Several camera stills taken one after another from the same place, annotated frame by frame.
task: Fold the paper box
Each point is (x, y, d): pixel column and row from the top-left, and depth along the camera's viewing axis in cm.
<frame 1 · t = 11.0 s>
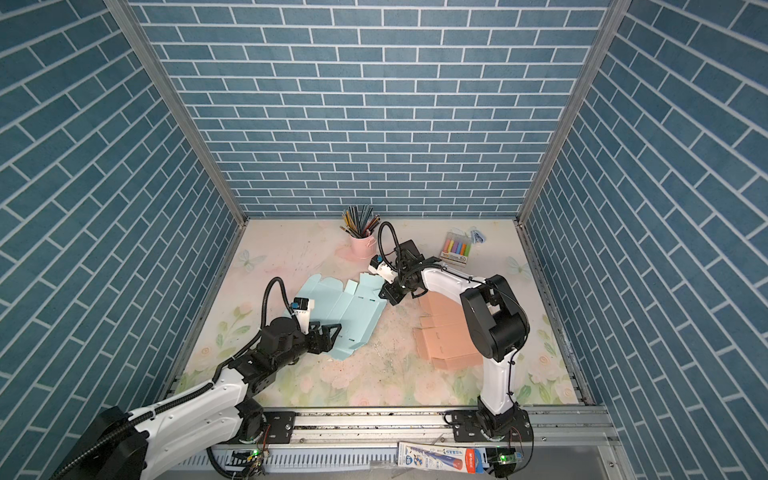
left hand: (332, 326, 84), fingers open
right hand: (381, 290, 94), fingers closed
light blue paper box: (356, 307, 98), on the table
pink flat paper box: (444, 335, 94), on the table
pink metal pencil bucket: (363, 248, 107), point 6 cm above the table
bundle of coloured pencils: (359, 223, 107), point 12 cm above the table
pack of coloured markers: (456, 247, 114), on the table

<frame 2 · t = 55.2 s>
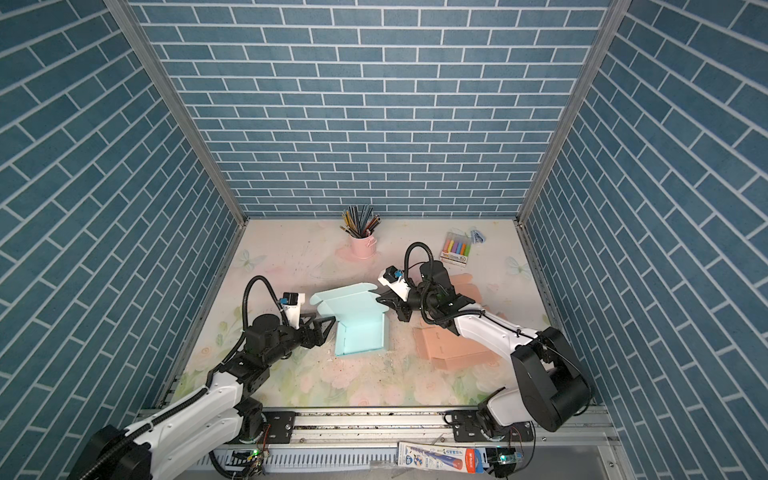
left hand: (326, 318, 83), fingers open
right hand: (377, 294, 81), fingers closed
light blue paper box: (359, 316, 86), point 9 cm above the table
the other named things where they were.

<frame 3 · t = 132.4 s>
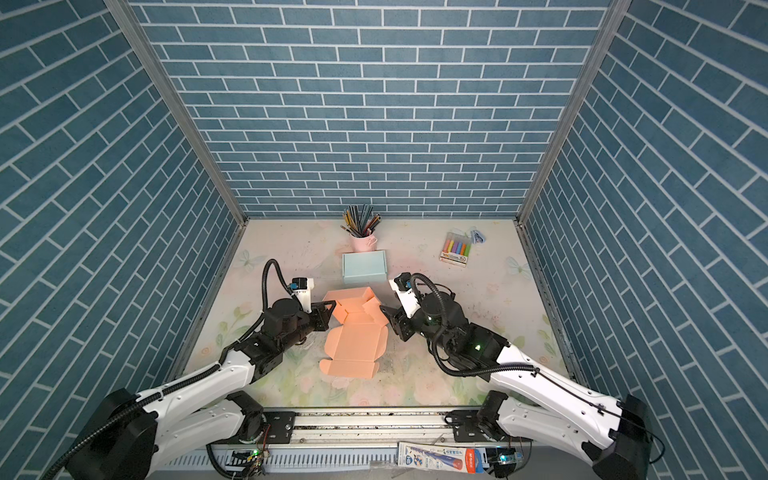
left hand: (337, 304, 83), fingers closed
right hand: (384, 299, 70), fingers open
light blue paper box: (365, 267, 105), point 3 cm above the table
pink flat paper box: (355, 348, 80), point 9 cm above the table
the other named things where they were.

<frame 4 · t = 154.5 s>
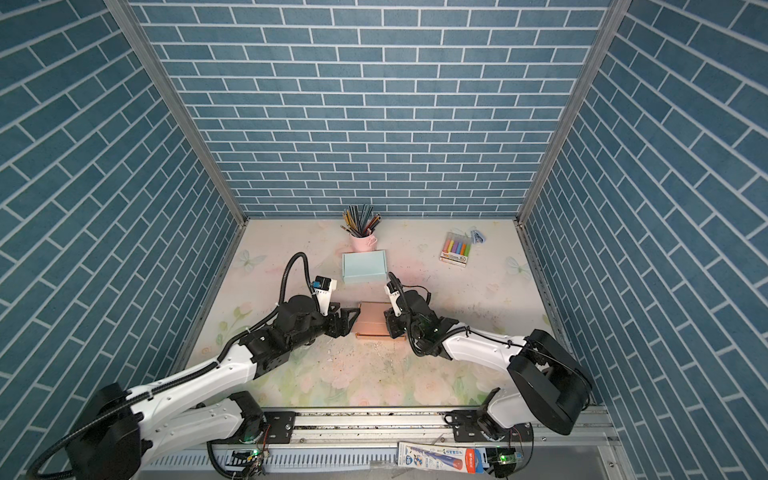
left hand: (352, 310, 80), fingers open
right hand: (383, 310, 86), fingers closed
pink flat paper box: (372, 323, 83), point 11 cm above the table
the other named things where they were.

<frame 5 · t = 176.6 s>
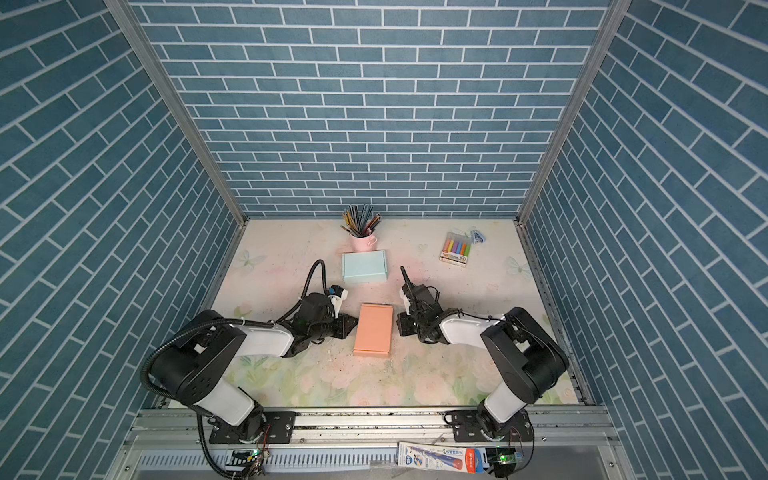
left hand: (356, 322, 91), fingers closed
right hand: (395, 319, 92), fingers closed
pink flat paper box: (373, 330, 90), point 3 cm above the table
the other named things where they were.

